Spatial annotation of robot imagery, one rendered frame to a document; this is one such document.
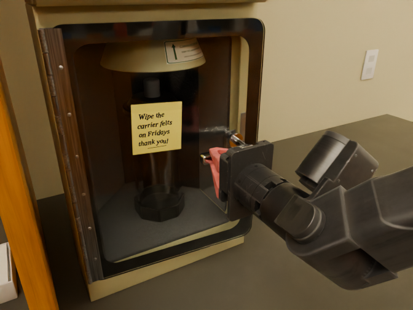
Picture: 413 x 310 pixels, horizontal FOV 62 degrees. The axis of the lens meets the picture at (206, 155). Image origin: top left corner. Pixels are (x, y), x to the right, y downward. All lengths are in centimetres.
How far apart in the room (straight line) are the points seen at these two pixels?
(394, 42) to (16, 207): 150
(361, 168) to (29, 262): 39
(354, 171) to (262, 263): 39
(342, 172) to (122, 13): 33
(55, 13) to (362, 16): 118
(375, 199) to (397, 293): 46
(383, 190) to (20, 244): 38
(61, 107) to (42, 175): 54
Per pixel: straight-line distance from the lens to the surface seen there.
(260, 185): 41
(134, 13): 50
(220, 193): 46
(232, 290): 67
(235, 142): 57
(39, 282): 50
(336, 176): 36
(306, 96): 134
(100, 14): 48
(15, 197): 43
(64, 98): 48
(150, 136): 52
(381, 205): 30
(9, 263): 77
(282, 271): 71
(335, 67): 142
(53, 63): 47
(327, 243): 30
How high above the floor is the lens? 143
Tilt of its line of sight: 25 degrees down
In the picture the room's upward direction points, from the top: straight up
